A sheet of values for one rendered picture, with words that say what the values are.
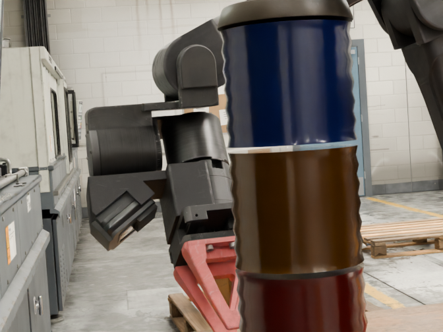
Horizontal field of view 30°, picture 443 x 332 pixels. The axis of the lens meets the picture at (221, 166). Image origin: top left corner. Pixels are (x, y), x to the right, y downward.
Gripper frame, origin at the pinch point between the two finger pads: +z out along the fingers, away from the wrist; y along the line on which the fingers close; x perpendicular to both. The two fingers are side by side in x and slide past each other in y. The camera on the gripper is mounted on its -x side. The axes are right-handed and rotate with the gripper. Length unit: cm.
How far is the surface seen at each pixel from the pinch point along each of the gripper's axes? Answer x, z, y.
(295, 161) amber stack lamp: -9.4, 8.7, 48.2
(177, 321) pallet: 69, -113, -399
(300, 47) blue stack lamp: -9, 6, 50
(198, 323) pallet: 69, -95, -341
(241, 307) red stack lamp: -10.7, 11.5, 44.7
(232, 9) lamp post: -11, 4, 49
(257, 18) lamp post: -10, 5, 50
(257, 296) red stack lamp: -10.5, 11.6, 45.7
